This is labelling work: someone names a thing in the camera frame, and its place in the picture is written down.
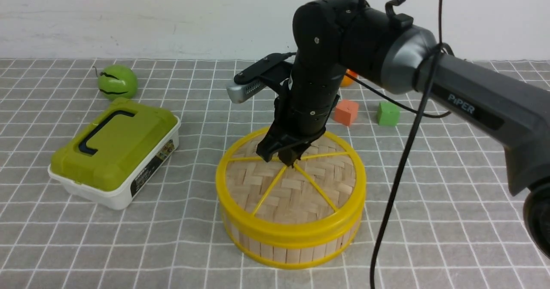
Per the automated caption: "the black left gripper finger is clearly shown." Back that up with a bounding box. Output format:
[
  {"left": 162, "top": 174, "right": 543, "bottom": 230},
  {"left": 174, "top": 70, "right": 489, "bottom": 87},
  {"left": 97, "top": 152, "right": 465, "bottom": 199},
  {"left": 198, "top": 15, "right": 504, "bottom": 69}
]
[{"left": 256, "top": 138, "right": 284, "bottom": 162}]

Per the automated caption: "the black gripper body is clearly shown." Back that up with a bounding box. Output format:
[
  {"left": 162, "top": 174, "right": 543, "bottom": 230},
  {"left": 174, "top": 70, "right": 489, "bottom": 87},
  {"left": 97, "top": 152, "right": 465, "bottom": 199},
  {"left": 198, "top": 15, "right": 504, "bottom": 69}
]
[{"left": 264, "top": 61, "right": 341, "bottom": 151}]

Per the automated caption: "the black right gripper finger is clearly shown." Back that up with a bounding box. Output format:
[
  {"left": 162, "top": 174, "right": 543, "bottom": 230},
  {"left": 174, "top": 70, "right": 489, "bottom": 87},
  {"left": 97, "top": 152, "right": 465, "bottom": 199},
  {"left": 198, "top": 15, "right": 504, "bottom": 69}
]
[{"left": 279, "top": 145, "right": 306, "bottom": 167}]

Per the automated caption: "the yellow bamboo steamer lid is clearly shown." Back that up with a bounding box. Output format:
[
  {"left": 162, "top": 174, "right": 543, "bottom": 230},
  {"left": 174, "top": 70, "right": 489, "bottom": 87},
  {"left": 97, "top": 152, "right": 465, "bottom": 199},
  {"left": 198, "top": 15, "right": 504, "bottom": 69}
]
[{"left": 216, "top": 128, "right": 366, "bottom": 249}]

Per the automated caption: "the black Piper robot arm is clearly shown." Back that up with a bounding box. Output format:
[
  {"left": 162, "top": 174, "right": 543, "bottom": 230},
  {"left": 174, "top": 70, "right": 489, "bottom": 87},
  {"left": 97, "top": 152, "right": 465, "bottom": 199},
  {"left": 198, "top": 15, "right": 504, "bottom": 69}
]
[{"left": 256, "top": 0, "right": 550, "bottom": 255}]

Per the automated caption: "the yellow bamboo steamer basket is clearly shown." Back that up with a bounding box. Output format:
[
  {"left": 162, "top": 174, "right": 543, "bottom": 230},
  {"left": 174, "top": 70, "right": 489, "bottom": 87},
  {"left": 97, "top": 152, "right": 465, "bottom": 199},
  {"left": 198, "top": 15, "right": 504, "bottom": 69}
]
[{"left": 220, "top": 210, "right": 363, "bottom": 270}]

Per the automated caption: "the orange foam cube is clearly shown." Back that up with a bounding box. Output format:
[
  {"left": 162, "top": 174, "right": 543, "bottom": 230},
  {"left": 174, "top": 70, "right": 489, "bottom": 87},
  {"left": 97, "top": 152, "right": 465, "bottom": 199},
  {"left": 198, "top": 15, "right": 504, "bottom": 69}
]
[{"left": 333, "top": 99, "right": 359, "bottom": 127}]

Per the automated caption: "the orange toy pear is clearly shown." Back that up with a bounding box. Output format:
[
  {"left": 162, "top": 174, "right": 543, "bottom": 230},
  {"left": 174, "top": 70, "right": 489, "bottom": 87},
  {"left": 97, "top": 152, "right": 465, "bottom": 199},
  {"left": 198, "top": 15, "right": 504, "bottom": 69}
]
[{"left": 340, "top": 69, "right": 358, "bottom": 88}]

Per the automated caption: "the green foam cube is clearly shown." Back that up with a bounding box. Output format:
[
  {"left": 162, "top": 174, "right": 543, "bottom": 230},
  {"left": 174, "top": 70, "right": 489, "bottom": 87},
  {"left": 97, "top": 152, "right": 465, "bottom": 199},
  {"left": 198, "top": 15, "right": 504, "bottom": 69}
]
[{"left": 376, "top": 101, "right": 401, "bottom": 127}]

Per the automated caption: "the green lidded white box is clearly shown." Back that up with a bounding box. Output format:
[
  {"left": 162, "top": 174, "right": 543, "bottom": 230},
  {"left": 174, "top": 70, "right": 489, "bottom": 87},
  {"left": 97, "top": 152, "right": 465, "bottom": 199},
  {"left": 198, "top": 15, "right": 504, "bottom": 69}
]
[{"left": 48, "top": 98, "right": 181, "bottom": 210}]

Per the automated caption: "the green striped toy melon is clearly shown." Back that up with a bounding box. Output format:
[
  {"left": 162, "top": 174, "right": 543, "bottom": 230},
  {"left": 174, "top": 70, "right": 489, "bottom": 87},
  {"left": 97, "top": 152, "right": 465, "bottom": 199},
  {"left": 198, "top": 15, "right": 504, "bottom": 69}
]
[{"left": 93, "top": 64, "right": 139, "bottom": 101}]

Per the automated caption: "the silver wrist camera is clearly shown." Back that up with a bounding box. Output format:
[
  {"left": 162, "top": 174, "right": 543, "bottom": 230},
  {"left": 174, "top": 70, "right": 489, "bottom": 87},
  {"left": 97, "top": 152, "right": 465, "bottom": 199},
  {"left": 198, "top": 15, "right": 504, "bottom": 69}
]
[{"left": 226, "top": 52, "right": 297, "bottom": 104}]

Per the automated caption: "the black cable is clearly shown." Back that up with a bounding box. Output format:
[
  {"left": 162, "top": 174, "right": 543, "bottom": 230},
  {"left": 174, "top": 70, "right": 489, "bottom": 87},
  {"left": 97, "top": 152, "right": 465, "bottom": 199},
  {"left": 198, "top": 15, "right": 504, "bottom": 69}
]
[{"left": 344, "top": 0, "right": 455, "bottom": 289}]

